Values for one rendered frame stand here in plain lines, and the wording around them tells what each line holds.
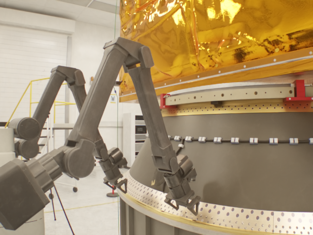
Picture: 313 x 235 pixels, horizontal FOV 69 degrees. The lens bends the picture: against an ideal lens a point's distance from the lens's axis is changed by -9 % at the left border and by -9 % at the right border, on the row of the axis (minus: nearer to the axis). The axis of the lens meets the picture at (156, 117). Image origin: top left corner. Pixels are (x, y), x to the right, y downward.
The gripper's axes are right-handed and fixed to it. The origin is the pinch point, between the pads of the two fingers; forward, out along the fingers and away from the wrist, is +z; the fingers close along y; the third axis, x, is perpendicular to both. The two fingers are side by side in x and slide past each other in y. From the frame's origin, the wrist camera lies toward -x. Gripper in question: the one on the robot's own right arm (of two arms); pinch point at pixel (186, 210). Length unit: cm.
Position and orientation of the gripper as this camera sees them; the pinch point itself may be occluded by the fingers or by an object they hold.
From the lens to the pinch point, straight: 104.5
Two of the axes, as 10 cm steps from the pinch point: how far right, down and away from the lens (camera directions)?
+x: -6.2, 4.8, -6.2
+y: -7.0, 0.2, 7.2
